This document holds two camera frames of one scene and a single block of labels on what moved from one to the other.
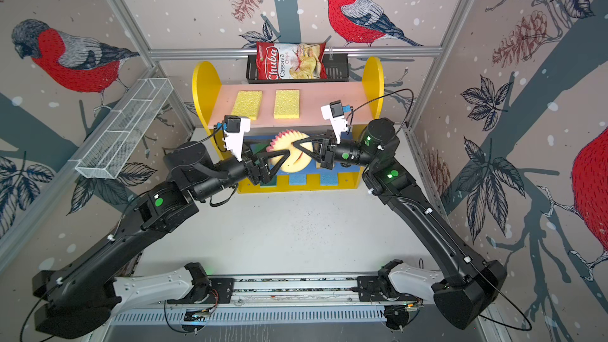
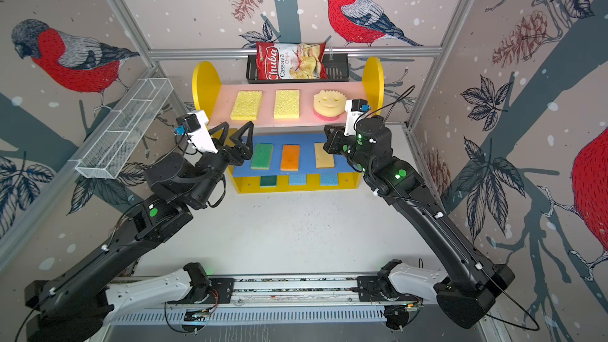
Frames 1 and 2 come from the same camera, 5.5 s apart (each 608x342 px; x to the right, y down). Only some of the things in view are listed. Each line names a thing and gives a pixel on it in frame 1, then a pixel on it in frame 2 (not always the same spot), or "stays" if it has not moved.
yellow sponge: [248, 104] stays
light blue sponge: [298, 179] stays
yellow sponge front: [286, 104] stays
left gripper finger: [269, 164] -> [245, 150]
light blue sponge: [329, 179] stays
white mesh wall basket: [118, 140] stays
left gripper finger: [248, 155] -> [219, 142]
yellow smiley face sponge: [298, 160] -> [328, 104]
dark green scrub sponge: [272, 183] stays
